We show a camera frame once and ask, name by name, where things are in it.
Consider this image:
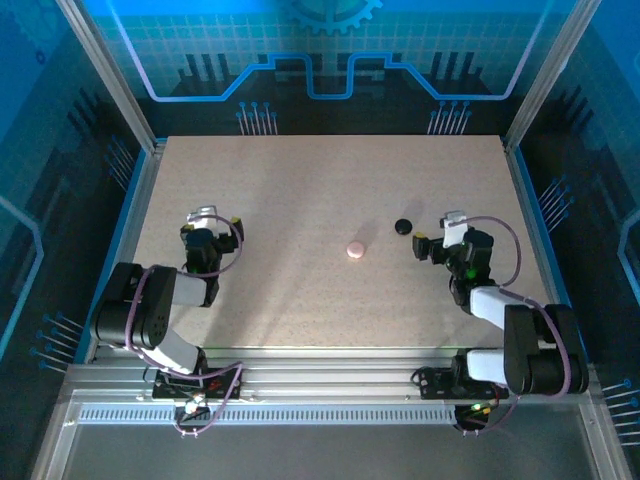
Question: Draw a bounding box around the small base circuit board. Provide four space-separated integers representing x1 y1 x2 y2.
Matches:
453 399 502 435
172 392 214 419

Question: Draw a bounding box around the grey metal panel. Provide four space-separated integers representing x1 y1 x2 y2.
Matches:
59 422 601 480

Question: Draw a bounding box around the aluminium side rail blue trim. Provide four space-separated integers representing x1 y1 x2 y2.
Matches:
501 135 592 364
73 138 169 364

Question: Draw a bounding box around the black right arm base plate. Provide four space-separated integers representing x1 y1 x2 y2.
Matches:
417 367 511 401

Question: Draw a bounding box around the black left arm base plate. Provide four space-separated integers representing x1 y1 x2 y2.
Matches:
151 367 245 401

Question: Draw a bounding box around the aluminium front rail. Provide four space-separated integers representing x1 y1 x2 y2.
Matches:
62 344 604 409

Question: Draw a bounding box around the aluminium corner post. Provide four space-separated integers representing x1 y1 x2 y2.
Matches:
53 0 169 154
501 0 604 154

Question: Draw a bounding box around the slotted white cable duct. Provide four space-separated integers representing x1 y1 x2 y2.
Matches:
77 403 459 426

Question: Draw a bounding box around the aluminium frame leg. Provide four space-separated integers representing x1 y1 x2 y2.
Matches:
577 394 637 480
29 394 84 480

